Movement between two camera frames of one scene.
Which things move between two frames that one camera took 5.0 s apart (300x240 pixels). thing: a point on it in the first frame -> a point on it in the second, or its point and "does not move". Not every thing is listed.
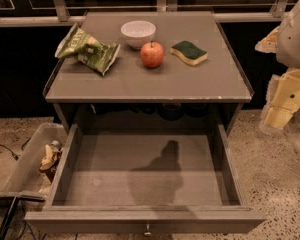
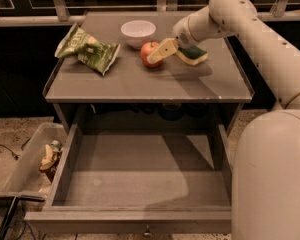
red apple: [152, 54] does not move
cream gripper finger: [286, 94] -> [188, 32]
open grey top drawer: [145, 184] does not move
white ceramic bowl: [137, 32] does not move
